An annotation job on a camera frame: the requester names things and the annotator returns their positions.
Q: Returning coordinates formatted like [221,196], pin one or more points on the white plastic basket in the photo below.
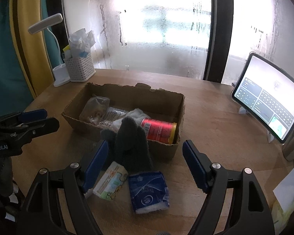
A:
[79,68]

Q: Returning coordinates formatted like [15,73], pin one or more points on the tablet with lit screen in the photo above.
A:
[269,95]

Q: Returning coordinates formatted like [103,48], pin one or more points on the black window frame post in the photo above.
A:
[218,29]

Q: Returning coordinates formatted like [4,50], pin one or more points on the white tablet stand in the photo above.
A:
[242,110]

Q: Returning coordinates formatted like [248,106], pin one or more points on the yellow green packet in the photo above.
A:
[281,213]

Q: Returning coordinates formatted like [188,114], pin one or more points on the bag of cotton swabs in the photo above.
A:
[112,116]

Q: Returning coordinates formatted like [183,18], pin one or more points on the steel tumbler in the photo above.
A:
[292,146]

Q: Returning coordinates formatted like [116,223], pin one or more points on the white desk lamp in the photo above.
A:
[61,76]

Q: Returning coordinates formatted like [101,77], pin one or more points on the blue tissue pack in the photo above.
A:
[148,192]

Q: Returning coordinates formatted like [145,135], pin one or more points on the white socks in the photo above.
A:
[138,115]

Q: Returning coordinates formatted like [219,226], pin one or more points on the clear plastic snack bag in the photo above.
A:
[94,110]

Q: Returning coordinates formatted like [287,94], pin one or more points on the red can with yellow lid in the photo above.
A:
[159,131]

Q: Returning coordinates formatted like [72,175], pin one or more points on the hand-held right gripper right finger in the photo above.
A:
[194,166]

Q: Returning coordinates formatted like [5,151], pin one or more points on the white paper sheet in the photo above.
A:
[290,186]

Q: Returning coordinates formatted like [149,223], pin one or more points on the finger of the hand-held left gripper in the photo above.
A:
[31,114]
[44,126]

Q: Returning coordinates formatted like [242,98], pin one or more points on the green tissue pack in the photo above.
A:
[111,182]

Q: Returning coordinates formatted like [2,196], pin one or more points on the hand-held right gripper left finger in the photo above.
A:
[95,164]

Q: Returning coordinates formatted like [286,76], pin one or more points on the crumpled clear plastic bags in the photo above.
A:
[82,41]

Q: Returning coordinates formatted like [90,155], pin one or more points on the brown cardboard box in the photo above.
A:
[127,98]

